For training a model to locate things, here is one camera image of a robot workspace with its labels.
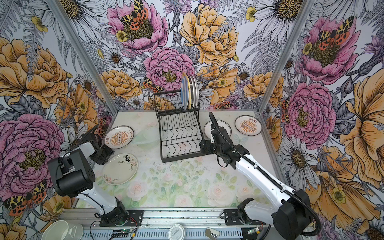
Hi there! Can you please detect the white plate with chinese characters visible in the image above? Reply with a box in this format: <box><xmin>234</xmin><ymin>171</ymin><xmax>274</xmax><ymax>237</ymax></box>
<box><xmin>194</xmin><ymin>78</ymin><xmax>199</xmax><ymax>109</ymax></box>

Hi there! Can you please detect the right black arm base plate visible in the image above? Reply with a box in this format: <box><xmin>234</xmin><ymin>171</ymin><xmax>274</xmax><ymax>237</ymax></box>
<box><xmin>220</xmin><ymin>209</ymin><xmax>266</xmax><ymax>226</ymax></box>

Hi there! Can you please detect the orange sunburst plate right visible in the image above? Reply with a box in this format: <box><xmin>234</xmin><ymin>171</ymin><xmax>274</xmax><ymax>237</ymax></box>
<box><xmin>235</xmin><ymin>115</ymin><xmax>262</xmax><ymax>136</ymax></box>

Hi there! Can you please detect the black wire dish rack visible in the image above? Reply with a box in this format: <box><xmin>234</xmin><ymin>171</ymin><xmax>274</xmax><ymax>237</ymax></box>
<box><xmin>152</xmin><ymin>90</ymin><xmax>204</xmax><ymax>163</ymax></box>

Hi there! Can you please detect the orange sunburst plate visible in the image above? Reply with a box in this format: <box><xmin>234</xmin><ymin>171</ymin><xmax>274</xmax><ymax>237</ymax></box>
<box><xmin>104</xmin><ymin>126</ymin><xmax>135</xmax><ymax>150</ymax></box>
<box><xmin>235</xmin><ymin>115</ymin><xmax>262</xmax><ymax>136</ymax></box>

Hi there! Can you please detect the blue white striped plate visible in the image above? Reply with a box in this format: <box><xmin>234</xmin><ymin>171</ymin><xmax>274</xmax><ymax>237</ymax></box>
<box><xmin>181</xmin><ymin>73</ymin><xmax>189</xmax><ymax>110</ymax></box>

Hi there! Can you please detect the grey clip tool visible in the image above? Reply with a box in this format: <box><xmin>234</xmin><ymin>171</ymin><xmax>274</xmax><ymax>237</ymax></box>
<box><xmin>205</xmin><ymin>228</ymin><xmax>220</xmax><ymax>240</ymax></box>

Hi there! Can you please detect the pale glass plate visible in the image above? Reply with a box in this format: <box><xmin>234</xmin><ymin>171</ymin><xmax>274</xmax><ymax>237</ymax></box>
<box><xmin>102</xmin><ymin>153</ymin><xmax>139</xmax><ymax>186</ymax></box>

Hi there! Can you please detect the yellow woven square plate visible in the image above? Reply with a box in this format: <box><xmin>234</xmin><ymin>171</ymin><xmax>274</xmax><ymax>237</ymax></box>
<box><xmin>187</xmin><ymin>77</ymin><xmax>192</xmax><ymax>110</ymax></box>

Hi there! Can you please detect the clear plastic cup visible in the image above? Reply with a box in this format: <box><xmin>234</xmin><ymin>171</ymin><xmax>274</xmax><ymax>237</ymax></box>
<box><xmin>42</xmin><ymin>220</ymin><xmax>84</xmax><ymax>240</ymax></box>

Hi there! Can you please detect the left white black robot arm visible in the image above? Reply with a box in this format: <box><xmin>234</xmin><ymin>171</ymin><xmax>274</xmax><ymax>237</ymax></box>
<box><xmin>47</xmin><ymin>125</ymin><xmax>128</xmax><ymax>226</ymax></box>

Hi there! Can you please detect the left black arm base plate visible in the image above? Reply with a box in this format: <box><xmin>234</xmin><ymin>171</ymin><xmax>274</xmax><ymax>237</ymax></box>
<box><xmin>99</xmin><ymin>210</ymin><xmax>145</xmax><ymax>227</ymax></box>

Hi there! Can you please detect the aluminium front rail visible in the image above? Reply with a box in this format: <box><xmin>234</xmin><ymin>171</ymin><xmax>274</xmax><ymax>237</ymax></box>
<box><xmin>59</xmin><ymin>206</ymin><xmax>313</xmax><ymax>229</ymax></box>

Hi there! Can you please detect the white plate green red rim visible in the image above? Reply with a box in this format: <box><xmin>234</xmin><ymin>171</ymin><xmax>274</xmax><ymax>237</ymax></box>
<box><xmin>190</xmin><ymin>76</ymin><xmax>197</xmax><ymax>109</ymax></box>

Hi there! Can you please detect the round white lid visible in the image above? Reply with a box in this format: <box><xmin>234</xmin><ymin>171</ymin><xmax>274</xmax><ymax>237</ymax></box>
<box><xmin>168</xmin><ymin>224</ymin><xmax>186</xmax><ymax>240</ymax></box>

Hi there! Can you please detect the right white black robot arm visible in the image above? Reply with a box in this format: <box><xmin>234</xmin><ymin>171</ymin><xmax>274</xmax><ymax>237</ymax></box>
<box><xmin>200</xmin><ymin>113</ymin><xmax>322</xmax><ymax>240</ymax></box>

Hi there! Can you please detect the orange sunburst plate left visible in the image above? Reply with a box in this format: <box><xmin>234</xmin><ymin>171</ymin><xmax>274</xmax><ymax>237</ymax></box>
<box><xmin>104</xmin><ymin>126</ymin><xmax>135</xmax><ymax>150</ymax></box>

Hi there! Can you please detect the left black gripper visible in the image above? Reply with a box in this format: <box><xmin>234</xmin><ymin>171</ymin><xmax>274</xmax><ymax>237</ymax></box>
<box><xmin>89</xmin><ymin>144</ymin><xmax>115</xmax><ymax>166</ymax></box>

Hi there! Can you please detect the white plate red ring pattern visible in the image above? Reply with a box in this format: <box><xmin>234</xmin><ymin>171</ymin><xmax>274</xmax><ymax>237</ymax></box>
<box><xmin>204</xmin><ymin>120</ymin><xmax>232</xmax><ymax>139</ymax></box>

